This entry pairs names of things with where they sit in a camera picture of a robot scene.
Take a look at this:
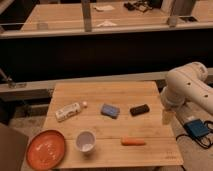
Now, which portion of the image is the orange pepper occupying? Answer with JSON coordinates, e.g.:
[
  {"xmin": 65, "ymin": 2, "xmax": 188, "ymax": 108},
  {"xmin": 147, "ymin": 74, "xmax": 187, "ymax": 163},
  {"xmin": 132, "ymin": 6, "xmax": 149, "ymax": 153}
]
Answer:
[{"xmin": 121, "ymin": 138, "xmax": 146, "ymax": 146}]

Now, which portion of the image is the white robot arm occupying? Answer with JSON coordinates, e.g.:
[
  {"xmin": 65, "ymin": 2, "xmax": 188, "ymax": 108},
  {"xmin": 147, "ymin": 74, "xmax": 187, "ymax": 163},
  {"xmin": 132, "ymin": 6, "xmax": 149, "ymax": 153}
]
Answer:
[{"xmin": 160, "ymin": 62, "xmax": 213, "ymax": 125}]

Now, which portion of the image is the white ceramic cup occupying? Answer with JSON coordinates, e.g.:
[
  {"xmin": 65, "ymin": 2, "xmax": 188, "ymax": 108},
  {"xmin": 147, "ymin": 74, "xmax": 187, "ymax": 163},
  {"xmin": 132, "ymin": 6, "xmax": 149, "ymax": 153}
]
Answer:
[{"xmin": 75, "ymin": 131, "xmax": 96, "ymax": 154}]

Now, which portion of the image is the black rectangular block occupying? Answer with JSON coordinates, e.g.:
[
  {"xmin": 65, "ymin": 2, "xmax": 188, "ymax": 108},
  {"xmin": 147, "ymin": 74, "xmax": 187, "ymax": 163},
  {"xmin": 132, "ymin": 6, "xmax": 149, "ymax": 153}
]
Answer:
[{"xmin": 130, "ymin": 104, "xmax": 150, "ymax": 116}]

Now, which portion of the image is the blue electronic box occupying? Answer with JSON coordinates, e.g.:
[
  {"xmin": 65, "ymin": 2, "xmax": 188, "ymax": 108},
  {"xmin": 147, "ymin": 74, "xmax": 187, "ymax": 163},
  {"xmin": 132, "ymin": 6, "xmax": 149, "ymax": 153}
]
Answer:
[{"xmin": 184, "ymin": 119, "xmax": 210, "ymax": 138}]

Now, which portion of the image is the blue sponge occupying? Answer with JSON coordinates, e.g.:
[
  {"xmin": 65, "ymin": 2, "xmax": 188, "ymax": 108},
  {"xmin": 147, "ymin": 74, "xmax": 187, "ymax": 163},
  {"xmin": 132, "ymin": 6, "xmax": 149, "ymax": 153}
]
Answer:
[{"xmin": 101, "ymin": 104, "xmax": 120, "ymax": 119}]

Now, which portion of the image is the white paper on far table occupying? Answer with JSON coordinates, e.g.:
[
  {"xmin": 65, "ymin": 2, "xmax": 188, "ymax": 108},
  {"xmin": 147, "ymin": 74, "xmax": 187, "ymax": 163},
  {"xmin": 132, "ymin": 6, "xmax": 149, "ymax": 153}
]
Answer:
[{"xmin": 97, "ymin": 20, "xmax": 117, "ymax": 27}]

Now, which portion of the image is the black tool on far table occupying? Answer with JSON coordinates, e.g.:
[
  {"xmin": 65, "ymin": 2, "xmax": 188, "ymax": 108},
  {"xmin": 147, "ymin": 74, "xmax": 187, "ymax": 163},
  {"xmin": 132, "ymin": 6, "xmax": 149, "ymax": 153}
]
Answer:
[{"xmin": 123, "ymin": 0, "xmax": 152, "ymax": 13}]

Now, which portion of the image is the white paper sheet far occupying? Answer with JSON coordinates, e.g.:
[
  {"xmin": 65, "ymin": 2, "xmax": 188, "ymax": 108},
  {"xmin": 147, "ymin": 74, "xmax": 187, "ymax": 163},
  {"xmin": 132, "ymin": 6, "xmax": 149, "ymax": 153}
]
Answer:
[{"xmin": 93, "ymin": 5, "xmax": 115, "ymax": 11}]

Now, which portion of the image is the orange plate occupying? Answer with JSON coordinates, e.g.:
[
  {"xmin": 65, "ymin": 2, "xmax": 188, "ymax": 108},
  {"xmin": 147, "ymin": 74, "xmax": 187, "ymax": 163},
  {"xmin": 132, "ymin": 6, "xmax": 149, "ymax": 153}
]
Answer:
[{"xmin": 26, "ymin": 130, "xmax": 66, "ymax": 171}]

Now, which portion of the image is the brown cardboard box corner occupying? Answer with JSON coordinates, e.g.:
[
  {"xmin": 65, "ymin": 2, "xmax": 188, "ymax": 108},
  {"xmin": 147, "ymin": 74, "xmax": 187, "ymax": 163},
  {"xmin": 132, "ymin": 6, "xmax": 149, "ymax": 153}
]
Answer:
[{"xmin": 0, "ymin": 123, "xmax": 28, "ymax": 171}]

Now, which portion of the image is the metal clamp at left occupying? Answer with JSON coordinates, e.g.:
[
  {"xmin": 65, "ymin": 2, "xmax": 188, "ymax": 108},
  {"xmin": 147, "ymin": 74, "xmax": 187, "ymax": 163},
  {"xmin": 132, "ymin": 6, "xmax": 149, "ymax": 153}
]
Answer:
[{"xmin": 0, "ymin": 68, "xmax": 27, "ymax": 88}]

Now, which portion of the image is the grey metal post right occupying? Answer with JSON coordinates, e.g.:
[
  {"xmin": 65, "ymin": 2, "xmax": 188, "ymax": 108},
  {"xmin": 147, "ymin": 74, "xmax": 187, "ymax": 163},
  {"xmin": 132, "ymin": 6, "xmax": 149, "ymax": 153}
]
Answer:
[{"xmin": 167, "ymin": 0, "xmax": 197, "ymax": 27}]

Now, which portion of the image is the grey metal post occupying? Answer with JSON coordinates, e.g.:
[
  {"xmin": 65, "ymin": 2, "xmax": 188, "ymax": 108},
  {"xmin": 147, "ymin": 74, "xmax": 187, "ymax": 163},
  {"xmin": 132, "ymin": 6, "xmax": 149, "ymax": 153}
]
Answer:
[
  {"xmin": 167, "ymin": 0, "xmax": 197, "ymax": 27},
  {"xmin": 81, "ymin": 0, "xmax": 92, "ymax": 32}
]

